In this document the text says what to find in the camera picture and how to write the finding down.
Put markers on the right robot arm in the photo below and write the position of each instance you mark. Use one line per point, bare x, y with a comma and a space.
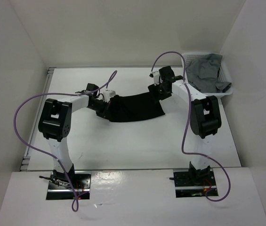
204, 118

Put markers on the grey skirt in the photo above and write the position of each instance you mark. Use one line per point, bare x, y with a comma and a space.
203, 74

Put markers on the black skirt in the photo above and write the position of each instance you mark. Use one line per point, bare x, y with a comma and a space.
134, 108

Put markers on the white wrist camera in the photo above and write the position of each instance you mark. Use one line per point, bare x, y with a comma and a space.
156, 77
108, 94

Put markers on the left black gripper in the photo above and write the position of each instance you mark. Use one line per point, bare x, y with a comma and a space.
102, 113

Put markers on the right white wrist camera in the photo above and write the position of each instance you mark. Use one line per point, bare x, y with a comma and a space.
156, 77

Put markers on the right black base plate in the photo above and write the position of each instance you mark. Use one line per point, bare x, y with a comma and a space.
185, 186

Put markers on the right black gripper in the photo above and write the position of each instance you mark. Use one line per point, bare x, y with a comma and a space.
153, 89

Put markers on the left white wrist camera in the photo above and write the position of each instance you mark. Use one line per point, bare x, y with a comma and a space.
108, 94

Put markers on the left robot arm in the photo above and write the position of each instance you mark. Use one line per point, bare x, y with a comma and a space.
55, 125

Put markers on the white plastic basket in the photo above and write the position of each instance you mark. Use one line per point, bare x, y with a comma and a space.
224, 74

